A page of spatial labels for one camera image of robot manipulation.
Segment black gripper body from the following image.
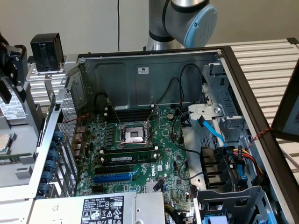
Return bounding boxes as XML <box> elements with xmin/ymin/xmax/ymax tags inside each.
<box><xmin>0</xmin><ymin>30</ymin><xmax>11</xmax><ymax>79</ymax></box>

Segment hard drive with label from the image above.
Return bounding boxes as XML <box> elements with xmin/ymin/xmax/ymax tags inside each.
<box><xmin>0</xmin><ymin>88</ymin><xmax>27</xmax><ymax>126</ymax></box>

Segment black plastic box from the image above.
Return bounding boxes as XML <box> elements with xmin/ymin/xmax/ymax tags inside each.
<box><xmin>30</xmin><ymin>32</ymin><xmax>65</xmax><ymax>72</ymax></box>

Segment CPU chip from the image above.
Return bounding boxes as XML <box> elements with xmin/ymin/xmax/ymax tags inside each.
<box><xmin>0</xmin><ymin>134</ymin><xmax>13</xmax><ymax>155</ymax></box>

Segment grey parts rack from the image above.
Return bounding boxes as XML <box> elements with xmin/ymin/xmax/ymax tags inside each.
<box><xmin>0</xmin><ymin>77</ymin><xmax>57</xmax><ymax>187</ymax></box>

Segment green RAM stick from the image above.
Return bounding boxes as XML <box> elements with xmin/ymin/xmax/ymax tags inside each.
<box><xmin>0</xmin><ymin>153</ymin><xmax>32</xmax><ymax>165</ymax></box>

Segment open PC case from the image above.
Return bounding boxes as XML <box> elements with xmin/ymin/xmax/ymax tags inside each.
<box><xmin>23</xmin><ymin>45</ymin><xmax>299</xmax><ymax>224</ymax></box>

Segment thin metal locking lever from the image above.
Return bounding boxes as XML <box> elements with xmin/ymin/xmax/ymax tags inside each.
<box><xmin>107</xmin><ymin>98</ymin><xmax>123</xmax><ymax>128</ymax></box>
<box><xmin>116</xmin><ymin>139</ymin><xmax>151</xmax><ymax>145</ymax></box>

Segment silver power supply unit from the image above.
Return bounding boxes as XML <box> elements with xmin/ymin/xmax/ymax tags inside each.
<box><xmin>27</xmin><ymin>191</ymin><xmax>167</xmax><ymax>224</ymax></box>

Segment long black expansion slot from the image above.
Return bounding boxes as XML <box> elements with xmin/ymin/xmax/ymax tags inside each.
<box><xmin>94</xmin><ymin>165</ymin><xmax>131</xmax><ymax>175</ymax></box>

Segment short black expansion slot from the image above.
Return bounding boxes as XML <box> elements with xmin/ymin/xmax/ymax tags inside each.
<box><xmin>90</xmin><ymin>185</ymin><xmax>105</xmax><ymax>194</ymax></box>

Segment CPU socket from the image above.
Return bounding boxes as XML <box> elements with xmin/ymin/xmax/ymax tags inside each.
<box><xmin>115</xmin><ymin>122</ymin><xmax>152</xmax><ymax>149</ymax></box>

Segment blue expansion slot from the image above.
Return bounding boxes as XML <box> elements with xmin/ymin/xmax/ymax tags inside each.
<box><xmin>93</xmin><ymin>174</ymin><xmax>133</xmax><ymax>184</ymax></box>

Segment metal socket cover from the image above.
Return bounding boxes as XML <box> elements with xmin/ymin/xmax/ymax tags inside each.
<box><xmin>145</xmin><ymin>105</ymin><xmax>161</xmax><ymax>140</ymax></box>

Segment green Dell motherboard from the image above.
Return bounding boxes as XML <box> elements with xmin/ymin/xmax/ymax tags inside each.
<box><xmin>74</xmin><ymin>104</ymin><xmax>194</xmax><ymax>210</ymax></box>

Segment finned chipset heatsink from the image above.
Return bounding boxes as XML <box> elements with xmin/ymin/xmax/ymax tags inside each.
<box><xmin>144</xmin><ymin>181</ymin><xmax>164</xmax><ymax>193</ymax></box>

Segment silver metal drive cage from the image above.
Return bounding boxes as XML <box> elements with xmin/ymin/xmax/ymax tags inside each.
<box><xmin>188</xmin><ymin>62</ymin><xmax>248</xmax><ymax>145</ymax></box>

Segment black plastic fan shroud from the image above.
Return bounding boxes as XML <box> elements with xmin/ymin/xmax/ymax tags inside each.
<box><xmin>199</xmin><ymin>145</ymin><xmax>232</xmax><ymax>194</ymax></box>

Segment blue plastic latch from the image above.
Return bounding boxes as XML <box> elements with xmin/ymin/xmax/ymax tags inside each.
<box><xmin>237</xmin><ymin>163</ymin><xmax>248</xmax><ymax>183</ymax></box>

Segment grey blue disk bay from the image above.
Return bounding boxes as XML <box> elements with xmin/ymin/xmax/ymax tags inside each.
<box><xmin>195</xmin><ymin>185</ymin><xmax>285</xmax><ymax>224</ymax></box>

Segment dark framed panel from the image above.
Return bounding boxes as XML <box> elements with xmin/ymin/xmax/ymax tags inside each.
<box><xmin>271</xmin><ymin>67</ymin><xmax>299</xmax><ymax>143</ymax></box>

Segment thin red wire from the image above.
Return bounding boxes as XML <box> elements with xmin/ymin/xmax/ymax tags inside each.
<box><xmin>62</xmin><ymin>112</ymin><xmax>91</xmax><ymax>140</ymax></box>

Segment black looped wire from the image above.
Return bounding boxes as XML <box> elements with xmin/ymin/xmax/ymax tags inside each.
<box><xmin>94</xmin><ymin>91</ymin><xmax>108</xmax><ymax>115</ymax></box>

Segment thin black hanging cable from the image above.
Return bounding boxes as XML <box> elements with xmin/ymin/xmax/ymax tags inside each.
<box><xmin>116</xmin><ymin>0</ymin><xmax>121</xmax><ymax>51</ymax></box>

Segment yellow black power wire bundle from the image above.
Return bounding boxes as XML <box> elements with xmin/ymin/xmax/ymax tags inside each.
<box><xmin>164</xmin><ymin>202</ymin><xmax>194</xmax><ymax>224</ymax></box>

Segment blue SATA wire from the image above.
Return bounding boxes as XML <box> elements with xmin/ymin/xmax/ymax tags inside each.
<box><xmin>197</xmin><ymin>118</ymin><xmax>227</xmax><ymax>148</ymax></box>

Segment blue plastic drive rail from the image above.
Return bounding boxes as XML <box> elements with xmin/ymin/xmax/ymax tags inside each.
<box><xmin>202</xmin><ymin>216</ymin><xmax>229</xmax><ymax>224</ymax></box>

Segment red yellow disk power wires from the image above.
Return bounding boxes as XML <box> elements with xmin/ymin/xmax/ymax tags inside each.
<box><xmin>230</xmin><ymin>144</ymin><xmax>266</xmax><ymax>187</ymax></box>

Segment red black twisted wire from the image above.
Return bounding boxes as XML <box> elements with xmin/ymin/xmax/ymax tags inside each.
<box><xmin>247</xmin><ymin>127</ymin><xmax>274</xmax><ymax>149</ymax></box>

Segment grey cable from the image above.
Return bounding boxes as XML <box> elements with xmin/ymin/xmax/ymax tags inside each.
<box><xmin>280</xmin><ymin>149</ymin><xmax>299</xmax><ymax>169</ymax></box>

